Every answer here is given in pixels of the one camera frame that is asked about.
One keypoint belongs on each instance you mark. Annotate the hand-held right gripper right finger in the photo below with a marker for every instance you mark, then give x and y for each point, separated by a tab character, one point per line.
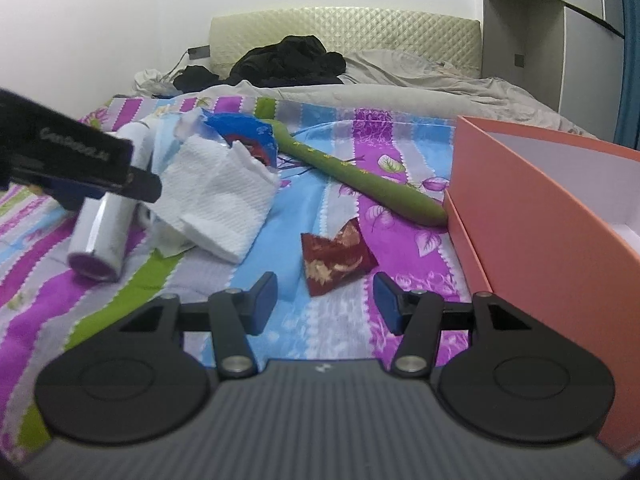
387	305

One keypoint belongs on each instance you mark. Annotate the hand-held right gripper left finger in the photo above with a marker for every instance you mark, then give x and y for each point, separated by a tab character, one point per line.
264	305

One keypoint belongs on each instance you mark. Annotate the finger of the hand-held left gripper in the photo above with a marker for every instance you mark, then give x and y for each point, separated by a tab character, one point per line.
145	186
77	198

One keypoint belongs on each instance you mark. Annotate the white cylinder with purple end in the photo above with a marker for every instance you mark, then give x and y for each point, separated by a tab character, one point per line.
102	235

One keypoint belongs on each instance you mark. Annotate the red patterned sachet pouch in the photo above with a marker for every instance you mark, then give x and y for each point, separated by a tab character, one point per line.
332	262

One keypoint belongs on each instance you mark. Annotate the blue red tissue packet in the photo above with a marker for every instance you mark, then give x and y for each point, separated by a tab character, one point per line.
245	132

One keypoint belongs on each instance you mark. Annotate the white textured paper towel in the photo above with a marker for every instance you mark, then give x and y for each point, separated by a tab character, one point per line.
220	195

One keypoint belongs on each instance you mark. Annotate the white crumpled cloth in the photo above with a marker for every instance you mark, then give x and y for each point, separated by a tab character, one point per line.
150	82

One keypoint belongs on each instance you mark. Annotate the small black garment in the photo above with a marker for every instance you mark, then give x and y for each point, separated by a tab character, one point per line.
195	79

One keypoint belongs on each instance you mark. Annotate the green plush stick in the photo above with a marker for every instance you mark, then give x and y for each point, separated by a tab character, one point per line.
360	177

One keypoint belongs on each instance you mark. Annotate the grey power adapter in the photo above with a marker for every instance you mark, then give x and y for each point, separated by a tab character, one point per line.
199	52

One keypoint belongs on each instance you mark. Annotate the striped floral bedsheet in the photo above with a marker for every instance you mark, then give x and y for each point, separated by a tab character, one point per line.
325	160

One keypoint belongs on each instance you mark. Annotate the orange cardboard box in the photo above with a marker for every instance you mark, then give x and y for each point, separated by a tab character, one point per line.
540	230

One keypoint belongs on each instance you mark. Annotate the large black garment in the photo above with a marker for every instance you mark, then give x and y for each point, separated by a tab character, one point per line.
285	62

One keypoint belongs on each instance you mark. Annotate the grey duvet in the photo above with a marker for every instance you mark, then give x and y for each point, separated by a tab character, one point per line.
400	95

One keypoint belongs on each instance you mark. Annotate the cream quilted headboard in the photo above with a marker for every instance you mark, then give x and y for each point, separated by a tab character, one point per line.
350	30

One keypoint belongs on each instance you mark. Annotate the blue curtain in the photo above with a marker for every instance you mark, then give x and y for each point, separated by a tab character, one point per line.
629	85

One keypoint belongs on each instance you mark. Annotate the dark wall socket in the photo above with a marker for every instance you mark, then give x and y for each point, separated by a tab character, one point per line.
520	60

